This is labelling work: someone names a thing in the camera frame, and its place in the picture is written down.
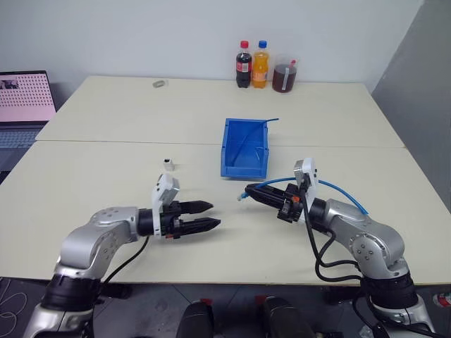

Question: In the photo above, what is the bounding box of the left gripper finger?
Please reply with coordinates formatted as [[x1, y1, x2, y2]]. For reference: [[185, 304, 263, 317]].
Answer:
[[179, 200, 214, 215], [181, 217, 222, 237]]

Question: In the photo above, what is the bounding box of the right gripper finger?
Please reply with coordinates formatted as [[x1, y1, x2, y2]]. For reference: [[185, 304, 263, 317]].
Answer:
[[246, 191, 285, 212], [245, 183, 288, 200]]

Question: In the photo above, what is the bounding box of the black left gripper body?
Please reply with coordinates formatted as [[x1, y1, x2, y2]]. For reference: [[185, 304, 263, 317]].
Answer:
[[160, 202, 185, 242]]

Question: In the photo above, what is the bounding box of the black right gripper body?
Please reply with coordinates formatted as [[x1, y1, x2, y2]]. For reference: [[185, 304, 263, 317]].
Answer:
[[277, 182, 308, 225]]

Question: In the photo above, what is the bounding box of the blue network cable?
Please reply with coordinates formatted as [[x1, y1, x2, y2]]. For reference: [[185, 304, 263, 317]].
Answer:
[[235, 177, 370, 215]]

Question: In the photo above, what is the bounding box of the blue plastic bin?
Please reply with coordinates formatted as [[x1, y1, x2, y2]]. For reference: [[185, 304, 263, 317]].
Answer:
[[220, 118, 271, 180]]

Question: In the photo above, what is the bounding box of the dark rounded shape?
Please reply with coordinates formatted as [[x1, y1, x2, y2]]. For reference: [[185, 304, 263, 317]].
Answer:
[[255, 295, 314, 338], [175, 299, 215, 338]]

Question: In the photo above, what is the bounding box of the clear cup with dark liquid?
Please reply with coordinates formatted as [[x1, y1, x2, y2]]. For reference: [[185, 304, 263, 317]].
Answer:
[[271, 54, 299, 94]]

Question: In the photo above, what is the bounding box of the orange soda bottle blue cap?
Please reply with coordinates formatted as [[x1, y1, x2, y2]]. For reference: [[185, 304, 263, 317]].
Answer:
[[252, 40, 271, 89]]

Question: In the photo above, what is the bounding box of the cola bottle red cap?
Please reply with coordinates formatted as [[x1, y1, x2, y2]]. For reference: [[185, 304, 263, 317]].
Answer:
[[234, 40, 253, 89]]

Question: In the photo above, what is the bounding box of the red white crumpled wrapper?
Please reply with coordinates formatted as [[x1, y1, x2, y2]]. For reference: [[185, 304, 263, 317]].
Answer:
[[432, 292, 451, 311]]

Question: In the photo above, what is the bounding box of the open laptop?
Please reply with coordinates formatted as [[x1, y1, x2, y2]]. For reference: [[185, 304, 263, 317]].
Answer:
[[0, 70, 57, 173]]

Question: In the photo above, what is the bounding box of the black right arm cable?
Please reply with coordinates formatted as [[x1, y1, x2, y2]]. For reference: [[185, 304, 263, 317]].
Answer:
[[297, 179, 364, 282]]

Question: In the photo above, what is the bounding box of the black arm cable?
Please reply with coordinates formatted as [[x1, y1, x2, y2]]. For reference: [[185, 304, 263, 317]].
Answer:
[[297, 179, 364, 282], [100, 236, 149, 284]]

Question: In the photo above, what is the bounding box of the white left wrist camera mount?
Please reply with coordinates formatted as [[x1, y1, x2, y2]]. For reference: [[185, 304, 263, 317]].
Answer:
[[150, 173, 182, 242]]

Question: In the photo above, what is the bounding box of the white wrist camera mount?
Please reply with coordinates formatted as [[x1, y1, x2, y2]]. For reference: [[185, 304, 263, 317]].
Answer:
[[150, 173, 182, 242], [294, 157, 320, 223]]

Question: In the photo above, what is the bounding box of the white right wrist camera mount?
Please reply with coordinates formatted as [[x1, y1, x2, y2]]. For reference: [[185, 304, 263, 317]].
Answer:
[[294, 157, 320, 223]]

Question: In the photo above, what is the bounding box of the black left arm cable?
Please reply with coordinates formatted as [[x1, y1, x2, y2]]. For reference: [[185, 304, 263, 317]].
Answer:
[[100, 236, 149, 284]]

